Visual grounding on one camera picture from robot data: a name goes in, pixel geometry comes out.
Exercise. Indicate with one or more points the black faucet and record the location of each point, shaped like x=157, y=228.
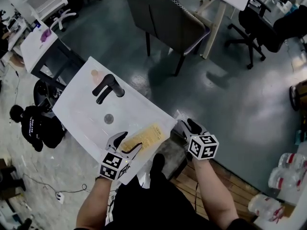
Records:
x=110, y=85

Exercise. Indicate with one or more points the purple plastic item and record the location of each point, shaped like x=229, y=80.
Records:
x=45, y=35

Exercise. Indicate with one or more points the white power strip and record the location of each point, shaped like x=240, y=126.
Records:
x=60, y=198

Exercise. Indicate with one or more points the black office chair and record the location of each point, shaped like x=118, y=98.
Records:
x=256, y=27

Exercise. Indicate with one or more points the wooden slatted pallet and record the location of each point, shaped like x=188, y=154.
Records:
x=227, y=193

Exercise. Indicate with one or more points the grey desk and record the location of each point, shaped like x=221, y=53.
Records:
x=62, y=63

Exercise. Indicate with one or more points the metal sink drain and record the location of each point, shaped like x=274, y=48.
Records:
x=108, y=118

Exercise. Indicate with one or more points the black standing fan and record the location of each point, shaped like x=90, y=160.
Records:
x=293, y=98

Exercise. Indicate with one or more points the black backpack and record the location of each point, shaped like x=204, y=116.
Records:
x=45, y=92

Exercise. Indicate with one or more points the white chair base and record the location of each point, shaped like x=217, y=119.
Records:
x=62, y=18

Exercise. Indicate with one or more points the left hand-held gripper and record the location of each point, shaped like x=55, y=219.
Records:
x=112, y=166

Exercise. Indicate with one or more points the person's black shirt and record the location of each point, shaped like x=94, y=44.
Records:
x=156, y=205

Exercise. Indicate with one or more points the person's left forearm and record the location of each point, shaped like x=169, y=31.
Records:
x=93, y=205

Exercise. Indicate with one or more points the clear pump bottle yellow label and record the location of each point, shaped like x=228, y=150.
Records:
x=151, y=135

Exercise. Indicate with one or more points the grey upholstered chair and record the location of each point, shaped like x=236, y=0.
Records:
x=163, y=20

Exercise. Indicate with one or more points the white side table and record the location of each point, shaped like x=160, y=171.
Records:
x=36, y=49

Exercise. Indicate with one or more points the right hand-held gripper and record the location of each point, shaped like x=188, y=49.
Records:
x=202, y=147

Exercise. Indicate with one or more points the brown cardboard box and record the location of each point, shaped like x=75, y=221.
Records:
x=302, y=92

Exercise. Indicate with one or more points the person's right forearm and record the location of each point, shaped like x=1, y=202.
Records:
x=216, y=195

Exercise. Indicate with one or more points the white sink basin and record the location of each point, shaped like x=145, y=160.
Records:
x=81, y=111

